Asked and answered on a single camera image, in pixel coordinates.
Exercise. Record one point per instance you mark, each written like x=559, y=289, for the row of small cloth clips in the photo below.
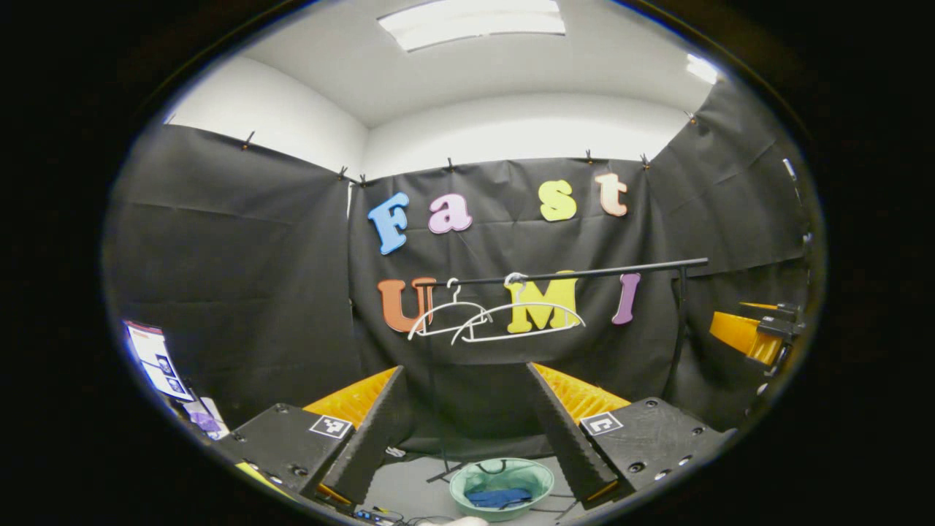
x=450, y=164

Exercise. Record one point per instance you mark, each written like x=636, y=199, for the small ceiling light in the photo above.
x=701, y=68

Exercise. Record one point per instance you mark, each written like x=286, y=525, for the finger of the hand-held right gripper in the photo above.
x=763, y=307
x=738, y=332

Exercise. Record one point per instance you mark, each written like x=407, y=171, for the white hanger with hook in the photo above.
x=526, y=332

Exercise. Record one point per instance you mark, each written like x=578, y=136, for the black clothes rack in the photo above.
x=621, y=271

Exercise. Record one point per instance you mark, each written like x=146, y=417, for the green laundry hamper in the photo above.
x=467, y=478

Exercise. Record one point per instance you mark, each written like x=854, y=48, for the large ceiling light panel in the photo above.
x=471, y=22

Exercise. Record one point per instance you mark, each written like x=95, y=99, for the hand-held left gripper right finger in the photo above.
x=566, y=438

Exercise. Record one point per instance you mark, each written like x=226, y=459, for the black backdrop cloth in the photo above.
x=234, y=256

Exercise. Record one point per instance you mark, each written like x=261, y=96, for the blue jacket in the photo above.
x=500, y=498

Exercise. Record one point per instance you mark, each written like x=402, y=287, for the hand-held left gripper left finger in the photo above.
x=372, y=438

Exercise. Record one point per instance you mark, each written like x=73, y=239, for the white plain hanger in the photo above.
x=445, y=314

